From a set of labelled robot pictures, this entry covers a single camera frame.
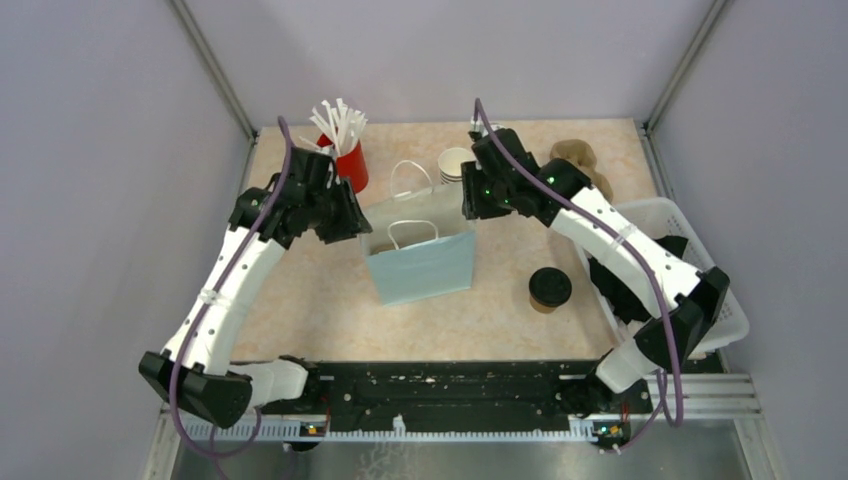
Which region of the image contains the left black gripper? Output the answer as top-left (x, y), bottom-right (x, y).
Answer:
top-left (305, 175), bottom-right (372, 244)

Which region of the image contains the light blue paper bag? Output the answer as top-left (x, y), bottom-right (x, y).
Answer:
top-left (360, 160), bottom-right (476, 306)

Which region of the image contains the black plastic cup lid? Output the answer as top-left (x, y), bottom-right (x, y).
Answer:
top-left (528, 267), bottom-right (573, 306)

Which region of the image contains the brown paper coffee cup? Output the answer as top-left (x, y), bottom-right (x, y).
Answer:
top-left (529, 295), bottom-right (560, 314)

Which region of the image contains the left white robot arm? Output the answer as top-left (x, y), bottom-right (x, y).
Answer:
top-left (139, 147), bottom-right (371, 429)

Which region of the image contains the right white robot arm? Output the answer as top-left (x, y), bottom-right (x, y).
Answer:
top-left (462, 125), bottom-right (729, 412)

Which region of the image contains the red straw holder cup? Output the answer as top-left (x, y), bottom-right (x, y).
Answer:
top-left (335, 134), bottom-right (369, 194)

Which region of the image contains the stack of paper cups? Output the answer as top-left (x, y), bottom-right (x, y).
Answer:
top-left (437, 147), bottom-right (475, 184)

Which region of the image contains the white wrapped straws bundle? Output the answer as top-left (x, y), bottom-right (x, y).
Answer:
top-left (299, 98), bottom-right (368, 158)

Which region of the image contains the white plastic basket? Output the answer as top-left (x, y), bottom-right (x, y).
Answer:
top-left (551, 193), bottom-right (749, 358)

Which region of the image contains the black cloth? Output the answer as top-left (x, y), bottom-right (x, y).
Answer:
top-left (588, 235), bottom-right (689, 324)

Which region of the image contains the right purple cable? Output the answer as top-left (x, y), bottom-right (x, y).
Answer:
top-left (472, 97), bottom-right (685, 457)

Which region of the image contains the purple cable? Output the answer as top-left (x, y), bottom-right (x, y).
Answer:
top-left (167, 116), bottom-right (296, 480)
top-left (472, 97), bottom-right (685, 457)

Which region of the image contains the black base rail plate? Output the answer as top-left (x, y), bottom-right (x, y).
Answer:
top-left (261, 360), bottom-right (652, 433)

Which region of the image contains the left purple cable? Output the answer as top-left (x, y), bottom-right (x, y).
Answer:
top-left (167, 116), bottom-right (296, 480)

